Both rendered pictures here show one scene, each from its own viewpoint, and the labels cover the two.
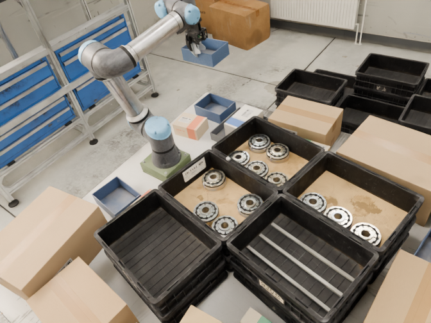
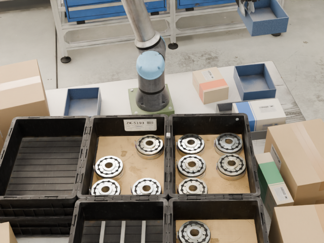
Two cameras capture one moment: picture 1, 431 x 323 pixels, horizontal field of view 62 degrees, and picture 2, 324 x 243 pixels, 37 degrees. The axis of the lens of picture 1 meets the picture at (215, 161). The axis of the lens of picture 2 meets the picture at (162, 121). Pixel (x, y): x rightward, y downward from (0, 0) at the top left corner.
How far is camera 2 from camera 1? 0.86 m
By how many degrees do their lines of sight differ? 28
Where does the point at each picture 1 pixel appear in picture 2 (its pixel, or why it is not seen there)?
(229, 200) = (141, 174)
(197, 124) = (213, 87)
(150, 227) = (63, 146)
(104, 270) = not seen: hidden behind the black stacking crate
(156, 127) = (145, 63)
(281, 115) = (283, 133)
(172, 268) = (40, 189)
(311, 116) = (310, 157)
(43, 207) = (15, 73)
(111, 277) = not seen: hidden behind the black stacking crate
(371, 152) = (305, 236)
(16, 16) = not seen: outside the picture
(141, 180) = (119, 105)
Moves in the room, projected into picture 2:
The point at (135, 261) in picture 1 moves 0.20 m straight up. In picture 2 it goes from (26, 162) to (13, 124)
